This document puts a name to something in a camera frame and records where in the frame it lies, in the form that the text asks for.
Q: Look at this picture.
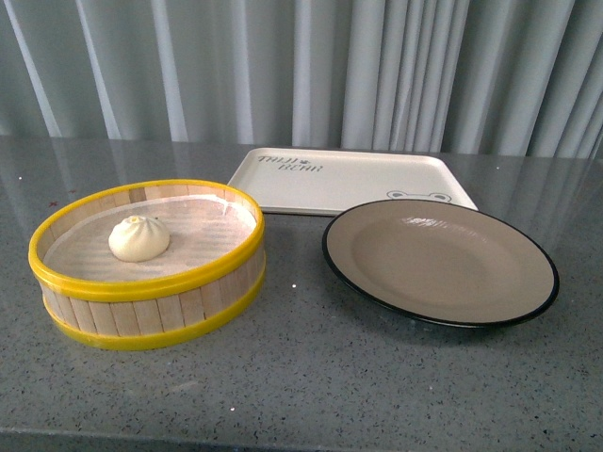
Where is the beige plate black rim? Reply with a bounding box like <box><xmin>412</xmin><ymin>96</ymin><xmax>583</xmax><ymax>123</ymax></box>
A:
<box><xmin>322</xmin><ymin>200</ymin><xmax>560</xmax><ymax>328</ymax></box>

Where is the white steamed bun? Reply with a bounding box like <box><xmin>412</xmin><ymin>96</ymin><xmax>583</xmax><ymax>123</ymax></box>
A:
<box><xmin>108</xmin><ymin>216</ymin><xmax>171</xmax><ymax>263</ymax></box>

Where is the white bear print tray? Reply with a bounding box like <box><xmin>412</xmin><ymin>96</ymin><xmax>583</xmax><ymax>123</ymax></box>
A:
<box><xmin>229</xmin><ymin>148</ymin><xmax>477</xmax><ymax>216</ymax></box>

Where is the yellow rimmed bamboo steamer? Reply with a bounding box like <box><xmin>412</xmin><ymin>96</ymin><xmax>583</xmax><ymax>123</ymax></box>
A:
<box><xmin>28</xmin><ymin>179</ymin><xmax>266</xmax><ymax>350</ymax></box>

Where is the grey pleated curtain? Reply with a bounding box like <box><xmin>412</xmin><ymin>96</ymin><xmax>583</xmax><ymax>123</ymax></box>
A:
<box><xmin>1</xmin><ymin>1</ymin><xmax>602</xmax><ymax>158</ymax></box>

